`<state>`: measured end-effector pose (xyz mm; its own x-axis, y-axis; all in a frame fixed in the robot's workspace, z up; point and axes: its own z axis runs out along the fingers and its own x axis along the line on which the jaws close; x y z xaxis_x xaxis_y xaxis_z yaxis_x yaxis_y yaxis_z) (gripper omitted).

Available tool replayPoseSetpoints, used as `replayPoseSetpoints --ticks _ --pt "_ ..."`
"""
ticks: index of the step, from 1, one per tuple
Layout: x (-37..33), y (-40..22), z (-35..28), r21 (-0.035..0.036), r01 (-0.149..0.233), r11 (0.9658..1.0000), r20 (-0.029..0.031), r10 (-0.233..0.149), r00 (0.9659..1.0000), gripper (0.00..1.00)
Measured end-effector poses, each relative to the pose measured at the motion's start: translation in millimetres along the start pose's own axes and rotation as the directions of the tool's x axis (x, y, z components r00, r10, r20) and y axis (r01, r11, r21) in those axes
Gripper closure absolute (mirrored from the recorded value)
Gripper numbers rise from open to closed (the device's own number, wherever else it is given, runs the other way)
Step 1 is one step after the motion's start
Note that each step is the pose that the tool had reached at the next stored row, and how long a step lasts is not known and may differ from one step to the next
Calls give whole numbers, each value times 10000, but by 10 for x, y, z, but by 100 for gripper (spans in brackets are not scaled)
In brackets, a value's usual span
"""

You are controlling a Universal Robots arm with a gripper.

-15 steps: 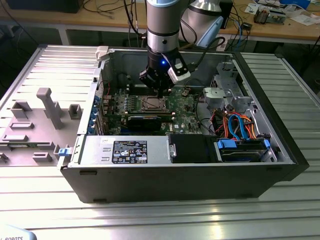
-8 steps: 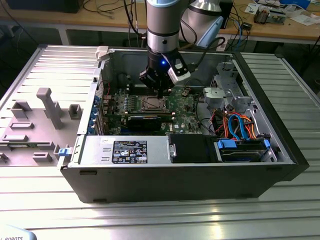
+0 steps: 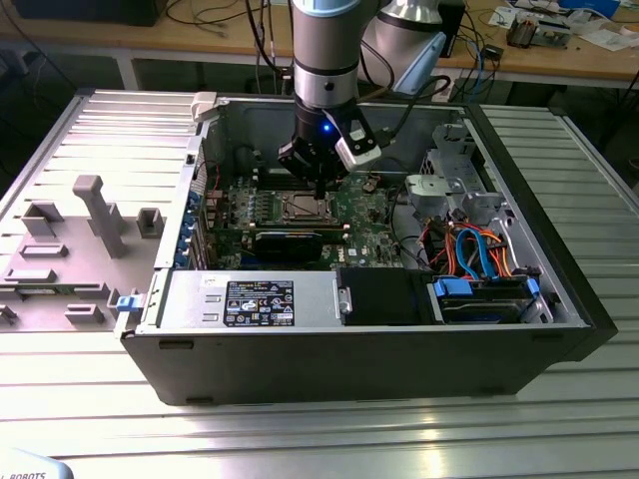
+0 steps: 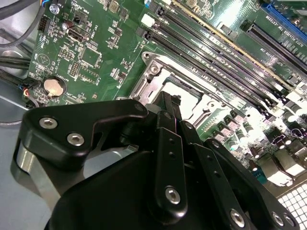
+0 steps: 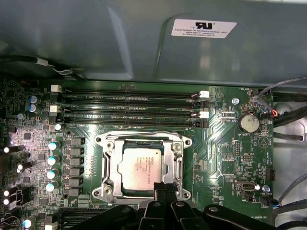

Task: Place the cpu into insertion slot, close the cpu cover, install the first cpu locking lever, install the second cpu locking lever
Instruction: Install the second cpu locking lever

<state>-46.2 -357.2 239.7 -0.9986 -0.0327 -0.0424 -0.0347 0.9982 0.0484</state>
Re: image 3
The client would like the black wire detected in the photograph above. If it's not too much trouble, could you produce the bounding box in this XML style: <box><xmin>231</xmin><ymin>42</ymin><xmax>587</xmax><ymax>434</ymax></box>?
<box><xmin>389</xmin><ymin>187</ymin><xmax>433</xmax><ymax>273</ymax></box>

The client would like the grey parts rack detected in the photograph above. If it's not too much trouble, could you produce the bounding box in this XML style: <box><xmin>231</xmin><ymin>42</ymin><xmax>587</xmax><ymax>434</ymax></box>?
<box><xmin>0</xmin><ymin>174</ymin><xmax>169</xmax><ymax>333</ymax></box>

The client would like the black desktop computer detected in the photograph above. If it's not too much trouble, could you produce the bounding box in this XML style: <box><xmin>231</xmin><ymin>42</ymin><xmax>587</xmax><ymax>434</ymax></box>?
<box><xmin>12</xmin><ymin>0</ymin><xmax>164</xmax><ymax>27</ymax></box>

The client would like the CPU socket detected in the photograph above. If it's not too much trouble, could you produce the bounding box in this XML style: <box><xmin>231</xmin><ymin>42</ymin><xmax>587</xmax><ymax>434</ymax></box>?
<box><xmin>279</xmin><ymin>188</ymin><xmax>338</xmax><ymax>226</ymax></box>

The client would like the black camera cable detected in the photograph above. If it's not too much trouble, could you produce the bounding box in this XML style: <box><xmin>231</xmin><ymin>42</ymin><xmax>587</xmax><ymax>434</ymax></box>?
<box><xmin>371</xmin><ymin>73</ymin><xmax>453</xmax><ymax>150</ymax></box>

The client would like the green motherboard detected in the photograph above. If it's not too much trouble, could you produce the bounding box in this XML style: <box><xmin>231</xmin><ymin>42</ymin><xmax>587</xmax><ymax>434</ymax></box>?
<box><xmin>199</xmin><ymin>169</ymin><xmax>415</xmax><ymax>273</ymax></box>

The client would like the white paper sheet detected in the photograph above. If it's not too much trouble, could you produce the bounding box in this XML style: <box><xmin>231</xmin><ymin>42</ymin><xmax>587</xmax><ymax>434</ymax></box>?
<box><xmin>578</xmin><ymin>27</ymin><xmax>636</xmax><ymax>52</ymax></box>

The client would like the black graphics card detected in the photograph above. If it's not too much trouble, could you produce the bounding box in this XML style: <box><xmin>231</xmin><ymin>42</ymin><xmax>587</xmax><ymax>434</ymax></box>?
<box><xmin>253</xmin><ymin>230</ymin><xmax>326</xmax><ymax>264</ymax></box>

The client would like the blue data wire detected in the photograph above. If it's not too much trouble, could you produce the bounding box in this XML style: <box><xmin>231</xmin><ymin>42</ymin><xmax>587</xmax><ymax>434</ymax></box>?
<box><xmin>471</xmin><ymin>225</ymin><xmax>498</xmax><ymax>280</ymax></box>
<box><xmin>454</xmin><ymin>227</ymin><xmax>478</xmax><ymax>280</ymax></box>

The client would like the metal socket cover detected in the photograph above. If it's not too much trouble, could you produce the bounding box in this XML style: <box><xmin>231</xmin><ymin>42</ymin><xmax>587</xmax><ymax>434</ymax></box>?
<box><xmin>282</xmin><ymin>192</ymin><xmax>334</xmax><ymax>224</ymax></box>

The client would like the CPU cooler heat sink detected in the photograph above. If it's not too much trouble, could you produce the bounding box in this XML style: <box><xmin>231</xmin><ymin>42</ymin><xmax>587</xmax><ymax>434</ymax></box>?
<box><xmin>506</xmin><ymin>12</ymin><xmax>539</xmax><ymax>50</ymax></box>

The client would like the grey metal component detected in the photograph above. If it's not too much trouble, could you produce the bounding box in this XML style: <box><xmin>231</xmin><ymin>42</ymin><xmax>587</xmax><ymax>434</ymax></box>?
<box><xmin>536</xmin><ymin>18</ymin><xmax>574</xmax><ymax>51</ymax></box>

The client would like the blue box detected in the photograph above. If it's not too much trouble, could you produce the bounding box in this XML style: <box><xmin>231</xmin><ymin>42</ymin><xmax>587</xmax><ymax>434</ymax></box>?
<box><xmin>557</xmin><ymin>0</ymin><xmax>621</xmax><ymax>16</ymax></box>

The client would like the orange wire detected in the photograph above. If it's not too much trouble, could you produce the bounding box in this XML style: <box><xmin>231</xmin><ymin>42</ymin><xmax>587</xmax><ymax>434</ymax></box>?
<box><xmin>427</xmin><ymin>223</ymin><xmax>459</xmax><ymax>273</ymax></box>
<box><xmin>491</xmin><ymin>233</ymin><xmax>521</xmax><ymax>278</ymax></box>

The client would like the hard disk in blue carrier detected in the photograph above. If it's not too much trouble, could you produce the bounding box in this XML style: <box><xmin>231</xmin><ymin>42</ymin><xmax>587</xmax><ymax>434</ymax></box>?
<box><xmin>431</xmin><ymin>276</ymin><xmax>543</xmax><ymax>325</ymax></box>

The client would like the grey metal drive cage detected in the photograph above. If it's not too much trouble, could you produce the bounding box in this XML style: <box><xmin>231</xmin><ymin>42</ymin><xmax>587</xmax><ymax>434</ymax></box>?
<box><xmin>402</xmin><ymin>123</ymin><xmax>505</xmax><ymax>227</ymax></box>

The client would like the black upright box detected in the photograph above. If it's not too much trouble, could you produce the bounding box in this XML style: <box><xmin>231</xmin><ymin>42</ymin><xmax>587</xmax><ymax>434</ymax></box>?
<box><xmin>441</xmin><ymin>0</ymin><xmax>466</xmax><ymax>58</ymax></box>

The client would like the wooden desk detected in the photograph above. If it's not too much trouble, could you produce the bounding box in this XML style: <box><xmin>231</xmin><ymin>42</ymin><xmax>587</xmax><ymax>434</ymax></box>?
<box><xmin>0</xmin><ymin>0</ymin><xmax>639</xmax><ymax>92</ymax></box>

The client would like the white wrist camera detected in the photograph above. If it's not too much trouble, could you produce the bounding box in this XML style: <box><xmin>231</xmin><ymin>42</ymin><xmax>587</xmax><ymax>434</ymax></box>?
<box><xmin>332</xmin><ymin>118</ymin><xmax>383</xmax><ymax>172</ymax></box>

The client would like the black plastic drive shroud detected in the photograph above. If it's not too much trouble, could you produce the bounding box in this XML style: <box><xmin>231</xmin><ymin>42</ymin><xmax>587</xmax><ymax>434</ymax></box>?
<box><xmin>336</xmin><ymin>267</ymin><xmax>433</xmax><ymax>326</ymax></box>

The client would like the black PC case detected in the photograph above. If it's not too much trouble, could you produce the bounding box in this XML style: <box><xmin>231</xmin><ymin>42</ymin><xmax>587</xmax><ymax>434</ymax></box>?
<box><xmin>119</xmin><ymin>92</ymin><xmax>619</xmax><ymax>408</ymax></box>

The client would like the silver power supply unit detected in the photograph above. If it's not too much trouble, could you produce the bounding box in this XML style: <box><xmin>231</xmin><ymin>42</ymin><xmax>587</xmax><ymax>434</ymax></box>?
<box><xmin>159</xmin><ymin>270</ymin><xmax>345</xmax><ymax>330</ymax></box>

